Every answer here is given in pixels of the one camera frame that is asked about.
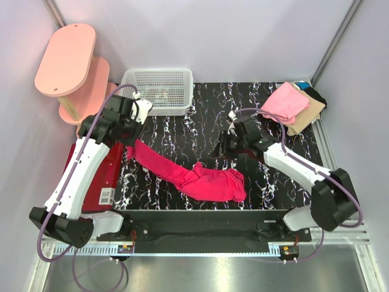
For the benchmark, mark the pink three-tier shelf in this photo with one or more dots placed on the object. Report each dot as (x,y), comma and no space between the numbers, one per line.
(71,73)

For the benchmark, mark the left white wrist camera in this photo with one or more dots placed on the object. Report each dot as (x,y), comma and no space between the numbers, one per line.
(140,108)

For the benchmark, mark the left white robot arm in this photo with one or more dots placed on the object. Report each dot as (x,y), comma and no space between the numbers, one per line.
(61,216)

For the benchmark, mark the folded beige t shirt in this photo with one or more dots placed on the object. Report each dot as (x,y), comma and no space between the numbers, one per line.
(306,117)

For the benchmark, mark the aluminium rail frame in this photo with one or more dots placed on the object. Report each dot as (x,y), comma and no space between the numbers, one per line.
(196,246)

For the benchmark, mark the folded blue white garment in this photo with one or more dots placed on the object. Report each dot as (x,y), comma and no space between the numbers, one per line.
(301,85)

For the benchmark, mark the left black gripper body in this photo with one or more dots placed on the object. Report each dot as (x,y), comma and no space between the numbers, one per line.
(131,131)

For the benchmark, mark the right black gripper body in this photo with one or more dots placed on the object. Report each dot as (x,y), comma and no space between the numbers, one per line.
(231,146)

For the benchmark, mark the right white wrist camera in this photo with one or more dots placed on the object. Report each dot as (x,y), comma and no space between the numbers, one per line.
(230,120)

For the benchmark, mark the red box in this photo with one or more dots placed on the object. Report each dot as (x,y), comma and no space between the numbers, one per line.
(100,195)

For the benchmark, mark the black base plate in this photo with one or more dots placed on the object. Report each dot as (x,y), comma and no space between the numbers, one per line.
(261,225)

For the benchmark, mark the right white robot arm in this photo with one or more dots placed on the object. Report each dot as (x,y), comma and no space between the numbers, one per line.
(333,198)

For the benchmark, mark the magenta t shirt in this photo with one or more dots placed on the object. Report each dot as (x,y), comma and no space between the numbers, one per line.
(199,183)

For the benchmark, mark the folded pink t shirt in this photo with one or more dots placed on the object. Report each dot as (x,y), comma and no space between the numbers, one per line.
(285,103)

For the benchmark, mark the white plastic basket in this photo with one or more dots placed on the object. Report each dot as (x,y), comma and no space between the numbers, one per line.
(170,90)

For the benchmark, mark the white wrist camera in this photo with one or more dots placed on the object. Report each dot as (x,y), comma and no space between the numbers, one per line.
(230,120)
(140,108)

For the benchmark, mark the black marble pattern mat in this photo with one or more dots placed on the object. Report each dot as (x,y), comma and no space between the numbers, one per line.
(190,139)

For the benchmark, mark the folded black t shirt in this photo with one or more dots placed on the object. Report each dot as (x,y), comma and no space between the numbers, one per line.
(315,95)

